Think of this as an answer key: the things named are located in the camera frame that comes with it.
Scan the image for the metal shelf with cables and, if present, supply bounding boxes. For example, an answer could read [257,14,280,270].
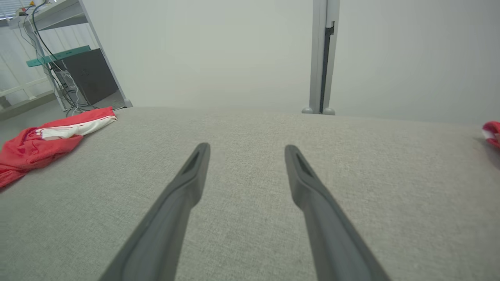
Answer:
[18,0,99,114]

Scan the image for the tangle of cables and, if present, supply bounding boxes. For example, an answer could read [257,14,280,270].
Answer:
[51,66,86,114]

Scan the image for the teal green board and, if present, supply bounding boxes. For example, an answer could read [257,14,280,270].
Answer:
[26,45,91,68]

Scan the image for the black computer case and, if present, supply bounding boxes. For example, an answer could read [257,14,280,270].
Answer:
[53,48,120,106]

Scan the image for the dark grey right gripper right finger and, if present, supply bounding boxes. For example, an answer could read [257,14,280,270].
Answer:
[284,144,391,281]

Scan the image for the grey metal desk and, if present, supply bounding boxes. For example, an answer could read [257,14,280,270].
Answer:
[8,0,89,112]

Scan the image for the red shorts with white band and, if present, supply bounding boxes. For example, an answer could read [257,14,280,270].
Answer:
[481,121,500,148]

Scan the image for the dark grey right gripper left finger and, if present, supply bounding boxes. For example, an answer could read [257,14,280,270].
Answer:
[98,142,211,281]

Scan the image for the grey metal frame leg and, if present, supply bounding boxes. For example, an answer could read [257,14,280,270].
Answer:
[78,0,133,109]

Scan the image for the red basketball jersey number 23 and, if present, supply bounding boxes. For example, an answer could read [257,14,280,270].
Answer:
[0,107,118,189]

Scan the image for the grey metal partition post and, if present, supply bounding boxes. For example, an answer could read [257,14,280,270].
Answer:
[302,0,340,116]

